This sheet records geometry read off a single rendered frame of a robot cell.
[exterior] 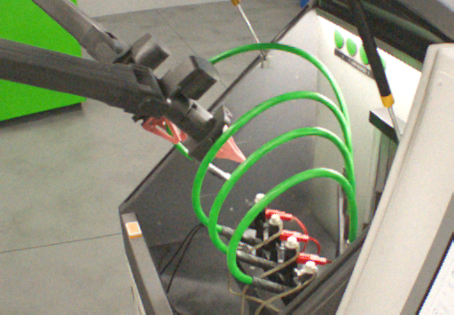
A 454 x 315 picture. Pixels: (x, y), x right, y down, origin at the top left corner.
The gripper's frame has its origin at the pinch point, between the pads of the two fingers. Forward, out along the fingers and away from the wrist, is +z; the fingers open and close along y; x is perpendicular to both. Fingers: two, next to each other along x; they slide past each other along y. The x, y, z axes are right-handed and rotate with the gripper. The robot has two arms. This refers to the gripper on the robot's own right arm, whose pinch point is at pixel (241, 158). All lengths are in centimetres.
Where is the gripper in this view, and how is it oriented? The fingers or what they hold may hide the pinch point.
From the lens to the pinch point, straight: 111.5
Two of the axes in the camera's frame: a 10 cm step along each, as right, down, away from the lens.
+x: -0.5, -4.5, 8.9
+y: 6.8, -6.7, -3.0
